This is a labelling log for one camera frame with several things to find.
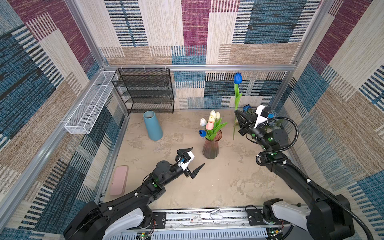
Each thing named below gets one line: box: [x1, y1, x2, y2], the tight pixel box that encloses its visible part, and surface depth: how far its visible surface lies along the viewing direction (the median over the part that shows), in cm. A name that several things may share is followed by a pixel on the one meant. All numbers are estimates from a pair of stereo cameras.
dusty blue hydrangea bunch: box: [267, 110, 279, 128], surface depth 104 cm
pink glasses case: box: [109, 165, 129, 196], surface depth 87 cm
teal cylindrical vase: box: [143, 110, 163, 141], surface depth 94 cm
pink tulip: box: [205, 121, 214, 136], surface depth 73 cm
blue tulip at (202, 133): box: [198, 129, 207, 138], surface depth 74 cm
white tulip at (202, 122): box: [199, 117, 207, 127], surface depth 79 cm
